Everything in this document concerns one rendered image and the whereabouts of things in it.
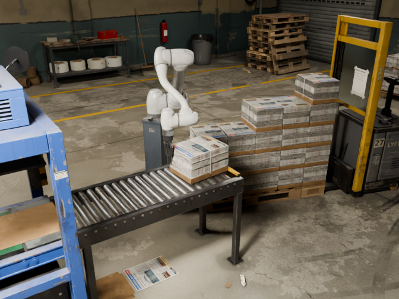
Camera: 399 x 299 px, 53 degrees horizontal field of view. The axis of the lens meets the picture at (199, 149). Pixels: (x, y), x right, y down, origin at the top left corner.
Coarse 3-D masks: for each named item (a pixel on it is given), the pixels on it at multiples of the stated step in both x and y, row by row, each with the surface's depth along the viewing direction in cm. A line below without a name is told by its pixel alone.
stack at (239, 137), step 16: (192, 128) 400; (208, 128) 400; (224, 128) 400; (240, 128) 400; (304, 128) 403; (240, 144) 390; (256, 144) 394; (272, 144) 399; (288, 144) 404; (240, 160) 395; (256, 160) 401; (272, 160) 406; (288, 160) 412; (304, 160) 418; (256, 176) 409; (272, 176) 415; (288, 176) 420; (272, 192) 423; (288, 192) 431; (208, 208) 408; (224, 208) 414
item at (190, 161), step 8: (176, 144) 311; (184, 144) 311; (176, 152) 303; (184, 152) 297; (192, 152) 297; (200, 152) 297; (176, 160) 308; (184, 160) 299; (192, 160) 291; (200, 160) 296; (176, 168) 311; (184, 168) 302; (192, 168) 295; (200, 168) 300; (192, 176) 298
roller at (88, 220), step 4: (72, 196) 283; (72, 200) 280; (76, 200) 279; (76, 204) 275; (80, 204) 275; (76, 208) 272; (80, 208) 269; (80, 212) 266; (84, 212) 264; (84, 216) 261; (88, 216) 261; (84, 220) 259; (88, 220) 256; (92, 220) 257; (88, 224) 254
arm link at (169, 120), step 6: (168, 108) 293; (162, 114) 292; (168, 114) 291; (174, 114) 294; (162, 120) 293; (168, 120) 292; (174, 120) 293; (162, 126) 296; (168, 126) 294; (174, 126) 296
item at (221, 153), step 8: (200, 136) 326; (208, 136) 325; (208, 144) 312; (216, 144) 311; (224, 144) 312; (216, 152) 305; (224, 152) 311; (216, 160) 308; (224, 160) 314; (216, 168) 311
